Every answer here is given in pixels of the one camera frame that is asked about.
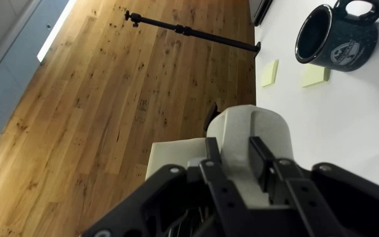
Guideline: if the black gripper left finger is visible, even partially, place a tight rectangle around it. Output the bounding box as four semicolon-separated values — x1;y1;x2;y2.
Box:
82;136;248;237

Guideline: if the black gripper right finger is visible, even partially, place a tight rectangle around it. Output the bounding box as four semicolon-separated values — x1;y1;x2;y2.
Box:
246;136;379;237

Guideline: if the white ceramic cup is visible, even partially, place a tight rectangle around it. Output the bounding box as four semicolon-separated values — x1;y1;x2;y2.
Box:
204;104;296;211

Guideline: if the grey white office chair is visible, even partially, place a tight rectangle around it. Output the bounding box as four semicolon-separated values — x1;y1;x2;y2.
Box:
145;137;208;182

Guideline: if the yellow sticky note pad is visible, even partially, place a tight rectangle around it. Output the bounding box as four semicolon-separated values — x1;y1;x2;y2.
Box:
261;58;281;88
302;64;332;89

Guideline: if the dark teal speckled mug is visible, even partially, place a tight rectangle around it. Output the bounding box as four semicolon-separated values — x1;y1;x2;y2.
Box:
294;0;379;72

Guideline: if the black empty tripod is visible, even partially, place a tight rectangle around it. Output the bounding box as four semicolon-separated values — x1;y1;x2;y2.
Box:
124;10;262;54

